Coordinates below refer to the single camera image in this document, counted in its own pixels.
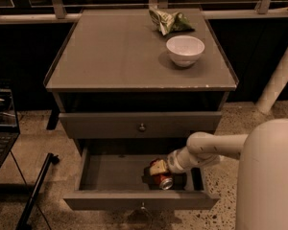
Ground open grey middle drawer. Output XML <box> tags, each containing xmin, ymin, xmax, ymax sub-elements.
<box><xmin>63</xmin><ymin>138</ymin><xmax>219</xmax><ymax>210</ymax></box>

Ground white ceramic bowl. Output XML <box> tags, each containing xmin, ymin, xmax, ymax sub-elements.
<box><xmin>166</xmin><ymin>35</ymin><xmax>205</xmax><ymax>67</ymax></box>

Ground red coke can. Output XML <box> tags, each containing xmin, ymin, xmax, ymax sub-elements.
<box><xmin>151</xmin><ymin>171</ymin><xmax>174</xmax><ymax>190</ymax></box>

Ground black stand pole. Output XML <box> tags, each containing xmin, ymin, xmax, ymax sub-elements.
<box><xmin>15</xmin><ymin>153</ymin><xmax>60</xmax><ymax>230</ymax></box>

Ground green chip bag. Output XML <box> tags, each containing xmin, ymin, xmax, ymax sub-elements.
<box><xmin>149</xmin><ymin>7</ymin><xmax>194</xmax><ymax>35</ymax></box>

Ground white diagonal pole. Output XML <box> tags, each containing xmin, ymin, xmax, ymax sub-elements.
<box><xmin>255</xmin><ymin>47</ymin><xmax>288</xmax><ymax>113</ymax></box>

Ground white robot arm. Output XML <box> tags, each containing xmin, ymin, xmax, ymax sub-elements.
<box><xmin>150</xmin><ymin>119</ymin><xmax>288</xmax><ymax>230</ymax></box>

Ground metal railing frame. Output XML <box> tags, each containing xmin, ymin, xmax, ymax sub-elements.
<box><xmin>0</xmin><ymin>0</ymin><xmax>288</xmax><ymax>26</ymax></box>

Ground grey top drawer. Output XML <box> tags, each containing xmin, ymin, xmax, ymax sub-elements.
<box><xmin>59</xmin><ymin>112</ymin><xmax>222</xmax><ymax>139</ymax></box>

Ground black laptop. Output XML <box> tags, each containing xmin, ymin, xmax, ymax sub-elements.
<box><xmin>0</xmin><ymin>80</ymin><xmax>20</xmax><ymax>168</ymax></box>

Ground grey drawer cabinet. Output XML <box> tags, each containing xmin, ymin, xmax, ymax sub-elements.
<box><xmin>42</xmin><ymin>8</ymin><xmax>240</xmax><ymax>146</ymax></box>

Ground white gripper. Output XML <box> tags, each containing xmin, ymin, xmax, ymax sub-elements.
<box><xmin>149</xmin><ymin>147</ymin><xmax>196</xmax><ymax>175</ymax></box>

